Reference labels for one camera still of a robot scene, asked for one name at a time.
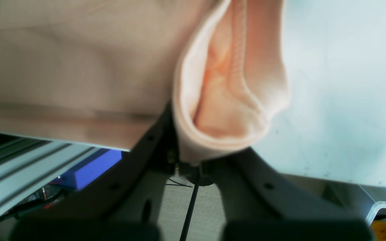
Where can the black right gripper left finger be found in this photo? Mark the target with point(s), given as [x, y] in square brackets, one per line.
[122, 204]

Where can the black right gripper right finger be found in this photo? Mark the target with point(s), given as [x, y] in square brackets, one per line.
[262, 205]

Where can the peach T-shirt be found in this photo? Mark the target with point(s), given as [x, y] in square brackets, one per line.
[102, 71]

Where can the blue box under table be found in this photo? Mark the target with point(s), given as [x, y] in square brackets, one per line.
[88, 170]

